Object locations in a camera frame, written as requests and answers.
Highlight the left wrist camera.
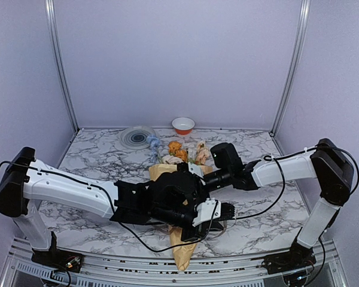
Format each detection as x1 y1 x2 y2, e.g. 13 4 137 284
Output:
192 199 235 227

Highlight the orange wrapping paper sheet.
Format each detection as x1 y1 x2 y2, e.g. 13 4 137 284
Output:
149 164 197 271

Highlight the beige raffia string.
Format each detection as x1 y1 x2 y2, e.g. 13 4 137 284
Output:
155 221 228 240

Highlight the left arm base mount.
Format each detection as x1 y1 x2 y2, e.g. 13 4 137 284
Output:
32 231 84 273

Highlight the left aluminium frame post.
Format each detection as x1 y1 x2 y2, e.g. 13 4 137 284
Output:
45 0 79 133

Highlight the grey glass plate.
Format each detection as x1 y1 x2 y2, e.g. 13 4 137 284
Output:
119 126 156 150

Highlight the red and white bowl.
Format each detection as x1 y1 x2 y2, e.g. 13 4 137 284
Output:
172 117 195 135

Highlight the orange fake flower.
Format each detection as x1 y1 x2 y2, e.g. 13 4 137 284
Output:
168 141 188 162

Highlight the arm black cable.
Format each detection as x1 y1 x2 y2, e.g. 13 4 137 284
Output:
227 146 359 221
0 161 221 254

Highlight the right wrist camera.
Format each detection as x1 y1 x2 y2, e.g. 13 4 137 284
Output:
174 162 203 179

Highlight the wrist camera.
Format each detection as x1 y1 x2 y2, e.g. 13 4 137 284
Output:
174 162 203 179
192 199 235 227

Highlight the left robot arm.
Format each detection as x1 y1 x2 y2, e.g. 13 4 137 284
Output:
0 147 222 266

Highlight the pink fake flower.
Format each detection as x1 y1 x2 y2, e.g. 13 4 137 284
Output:
195 141 211 165
162 154 183 165

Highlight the right aluminium frame post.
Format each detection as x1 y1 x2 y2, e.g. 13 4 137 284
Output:
270 0 311 137

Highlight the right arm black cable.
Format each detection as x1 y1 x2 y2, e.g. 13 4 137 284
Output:
227 146 359 221

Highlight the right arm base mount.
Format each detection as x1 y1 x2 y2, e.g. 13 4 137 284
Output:
261 237 317 274

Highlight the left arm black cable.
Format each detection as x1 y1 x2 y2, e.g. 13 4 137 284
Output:
0 161 221 254

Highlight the aluminium frame post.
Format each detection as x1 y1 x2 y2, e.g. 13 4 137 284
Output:
45 0 79 133
270 0 311 137

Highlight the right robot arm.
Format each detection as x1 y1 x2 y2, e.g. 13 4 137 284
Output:
202 138 359 268

